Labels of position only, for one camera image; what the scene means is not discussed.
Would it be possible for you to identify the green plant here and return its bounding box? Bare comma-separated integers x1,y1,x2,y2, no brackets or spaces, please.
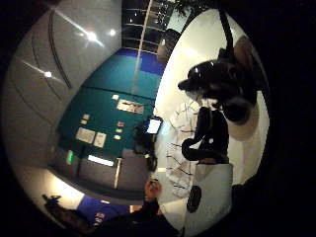
171,0,213,18

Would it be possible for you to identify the tan round bowl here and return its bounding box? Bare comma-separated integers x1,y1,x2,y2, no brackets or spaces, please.
226,98,262,142

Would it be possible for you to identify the group of pinned white papers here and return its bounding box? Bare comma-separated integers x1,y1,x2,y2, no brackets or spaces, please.
74,93,146,149

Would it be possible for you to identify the brown rounded object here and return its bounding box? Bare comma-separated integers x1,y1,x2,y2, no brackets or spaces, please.
232,35,257,68

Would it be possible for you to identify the the person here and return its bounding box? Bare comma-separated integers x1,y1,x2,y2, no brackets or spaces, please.
92,178,186,237

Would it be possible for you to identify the black cable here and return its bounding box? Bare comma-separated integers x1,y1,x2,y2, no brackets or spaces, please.
217,9,236,56

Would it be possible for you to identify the black oval device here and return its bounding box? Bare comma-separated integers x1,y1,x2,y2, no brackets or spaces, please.
186,185,202,214

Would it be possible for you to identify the black and white plush toy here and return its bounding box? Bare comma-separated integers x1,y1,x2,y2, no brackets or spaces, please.
177,58,262,166

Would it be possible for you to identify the black equipment stand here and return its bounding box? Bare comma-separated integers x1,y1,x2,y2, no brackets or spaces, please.
132,126,159,173

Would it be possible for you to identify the white cloth with black lines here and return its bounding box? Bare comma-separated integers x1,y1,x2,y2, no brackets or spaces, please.
164,98,205,199

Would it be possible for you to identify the tablet with lit screen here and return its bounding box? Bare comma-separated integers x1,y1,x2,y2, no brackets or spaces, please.
142,116,164,136

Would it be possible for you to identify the dark window frame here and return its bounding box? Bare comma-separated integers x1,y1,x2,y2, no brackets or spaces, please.
120,0,176,53

